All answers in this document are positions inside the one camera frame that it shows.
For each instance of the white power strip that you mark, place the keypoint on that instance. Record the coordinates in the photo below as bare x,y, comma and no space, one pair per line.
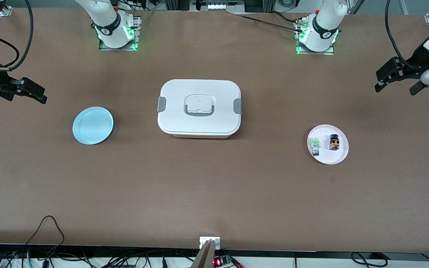
218,6

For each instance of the green grey connector part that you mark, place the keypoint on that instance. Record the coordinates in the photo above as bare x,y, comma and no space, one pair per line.
315,144

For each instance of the orange push-button switch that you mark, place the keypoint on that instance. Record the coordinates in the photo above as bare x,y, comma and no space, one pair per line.
334,143

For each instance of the pink round plate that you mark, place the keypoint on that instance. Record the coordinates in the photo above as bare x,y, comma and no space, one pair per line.
326,158

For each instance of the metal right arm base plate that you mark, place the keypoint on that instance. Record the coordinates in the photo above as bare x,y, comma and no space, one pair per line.
117,48

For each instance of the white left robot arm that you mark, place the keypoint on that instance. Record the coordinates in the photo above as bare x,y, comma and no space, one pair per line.
322,29

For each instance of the white lidded lunch box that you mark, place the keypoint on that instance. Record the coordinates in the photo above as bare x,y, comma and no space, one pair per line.
199,126

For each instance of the aluminium camera mount bar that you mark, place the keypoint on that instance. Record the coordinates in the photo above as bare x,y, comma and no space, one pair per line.
204,258

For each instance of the red-lit electronics board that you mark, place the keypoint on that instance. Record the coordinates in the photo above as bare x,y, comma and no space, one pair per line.
218,262

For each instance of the light blue round plate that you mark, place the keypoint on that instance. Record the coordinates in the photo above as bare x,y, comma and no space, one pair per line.
91,126

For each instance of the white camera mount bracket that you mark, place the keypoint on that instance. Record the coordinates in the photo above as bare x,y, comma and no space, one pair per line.
204,241

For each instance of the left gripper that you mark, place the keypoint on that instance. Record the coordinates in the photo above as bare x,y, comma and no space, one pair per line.
417,62

